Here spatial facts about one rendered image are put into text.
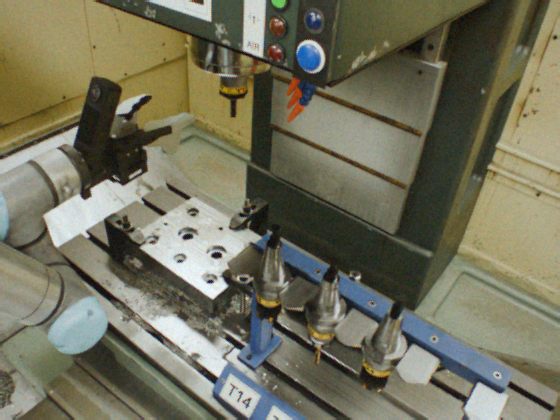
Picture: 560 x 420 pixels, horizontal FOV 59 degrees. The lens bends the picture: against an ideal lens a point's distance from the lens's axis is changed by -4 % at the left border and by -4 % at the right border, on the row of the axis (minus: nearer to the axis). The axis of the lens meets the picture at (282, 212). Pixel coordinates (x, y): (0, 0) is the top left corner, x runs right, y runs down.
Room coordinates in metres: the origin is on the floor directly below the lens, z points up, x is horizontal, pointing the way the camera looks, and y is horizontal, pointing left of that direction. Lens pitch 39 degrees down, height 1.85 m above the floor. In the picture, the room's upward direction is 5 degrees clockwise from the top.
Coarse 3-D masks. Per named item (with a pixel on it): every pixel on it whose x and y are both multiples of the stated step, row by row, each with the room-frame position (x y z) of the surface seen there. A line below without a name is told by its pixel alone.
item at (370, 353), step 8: (368, 336) 0.49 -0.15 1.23; (368, 344) 0.47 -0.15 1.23; (400, 344) 0.48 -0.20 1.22; (368, 352) 0.46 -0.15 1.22; (376, 352) 0.46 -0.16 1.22; (400, 352) 0.46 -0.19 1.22; (368, 360) 0.46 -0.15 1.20; (376, 360) 0.46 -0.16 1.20; (384, 360) 0.45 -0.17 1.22; (392, 360) 0.45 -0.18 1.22; (384, 368) 0.45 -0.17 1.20
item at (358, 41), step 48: (96, 0) 0.77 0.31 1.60; (144, 0) 0.70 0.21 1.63; (240, 0) 0.60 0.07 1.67; (336, 0) 0.53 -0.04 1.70; (384, 0) 0.60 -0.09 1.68; (432, 0) 0.73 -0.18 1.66; (480, 0) 0.92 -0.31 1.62; (240, 48) 0.60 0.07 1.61; (288, 48) 0.56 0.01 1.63; (336, 48) 0.53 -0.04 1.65; (384, 48) 0.62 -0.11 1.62
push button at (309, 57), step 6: (300, 48) 0.54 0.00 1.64; (306, 48) 0.53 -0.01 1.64; (312, 48) 0.53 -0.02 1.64; (300, 54) 0.54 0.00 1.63; (306, 54) 0.53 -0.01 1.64; (312, 54) 0.53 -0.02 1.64; (318, 54) 0.53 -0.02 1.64; (300, 60) 0.54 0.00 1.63; (306, 60) 0.53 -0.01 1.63; (312, 60) 0.53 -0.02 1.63; (318, 60) 0.53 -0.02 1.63; (306, 66) 0.53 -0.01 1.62; (312, 66) 0.53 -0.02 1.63; (318, 66) 0.53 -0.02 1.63
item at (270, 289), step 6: (258, 264) 0.62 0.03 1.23; (258, 270) 0.61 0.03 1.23; (288, 270) 0.61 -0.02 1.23; (258, 276) 0.59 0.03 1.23; (288, 276) 0.60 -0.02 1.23; (258, 282) 0.59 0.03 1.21; (264, 282) 0.58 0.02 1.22; (282, 282) 0.58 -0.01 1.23; (288, 282) 0.59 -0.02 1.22; (264, 288) 0.57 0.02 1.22; (270, 288) 0.57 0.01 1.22; (276, 288) 0.57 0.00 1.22; (282, 288) 0.58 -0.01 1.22; (264, 294) 0.57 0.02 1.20; (270, 294) 0.57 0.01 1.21
